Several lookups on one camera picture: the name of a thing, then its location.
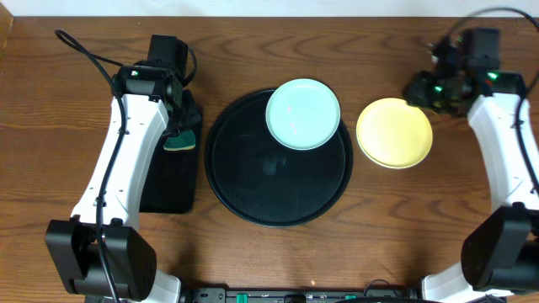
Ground green and yellow sponge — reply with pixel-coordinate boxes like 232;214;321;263
163;130;196;152

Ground yellow plate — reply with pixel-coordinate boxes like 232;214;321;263
355;98;433;169

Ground pale green plate top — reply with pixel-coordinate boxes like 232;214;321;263
265;78;341;151

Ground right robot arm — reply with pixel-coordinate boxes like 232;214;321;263
403;72;538;302

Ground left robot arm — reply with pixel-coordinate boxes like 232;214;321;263
45;61;201;302

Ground black rectangular tray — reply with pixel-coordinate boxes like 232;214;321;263
140;121;202;214

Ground round black serving tray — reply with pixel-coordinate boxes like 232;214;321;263
204;89;354;227

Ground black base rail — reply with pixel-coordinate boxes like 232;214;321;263
179;281;423;303

